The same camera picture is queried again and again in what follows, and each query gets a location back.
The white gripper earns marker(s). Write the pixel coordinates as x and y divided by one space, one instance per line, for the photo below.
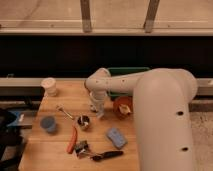
97 99

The grey towel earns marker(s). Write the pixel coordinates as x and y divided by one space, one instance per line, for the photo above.
100 112

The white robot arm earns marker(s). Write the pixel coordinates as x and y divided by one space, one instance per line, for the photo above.
161 100

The orange bowl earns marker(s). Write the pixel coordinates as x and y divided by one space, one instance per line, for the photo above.
122 100

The small metal cup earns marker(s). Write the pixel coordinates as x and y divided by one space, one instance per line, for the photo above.
84 122

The yellow item in bowl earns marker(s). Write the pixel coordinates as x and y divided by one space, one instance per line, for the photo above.
124 109

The green plastic bin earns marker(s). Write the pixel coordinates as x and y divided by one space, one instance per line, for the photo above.
115 71

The metal spoon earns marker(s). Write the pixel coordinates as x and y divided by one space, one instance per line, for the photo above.
59 108

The blue sponge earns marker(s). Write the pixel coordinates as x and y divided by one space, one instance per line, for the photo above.
116 137

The white cup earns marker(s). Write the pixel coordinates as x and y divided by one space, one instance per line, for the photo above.
49 85

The small metal clip object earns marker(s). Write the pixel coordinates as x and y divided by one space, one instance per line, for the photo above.
81 148

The blue cup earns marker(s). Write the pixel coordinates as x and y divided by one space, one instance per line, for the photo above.
48 124

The orange carrot toy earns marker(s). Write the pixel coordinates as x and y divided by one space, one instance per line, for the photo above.
73 140

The black handled brush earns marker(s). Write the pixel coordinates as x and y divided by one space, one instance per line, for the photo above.
106 155

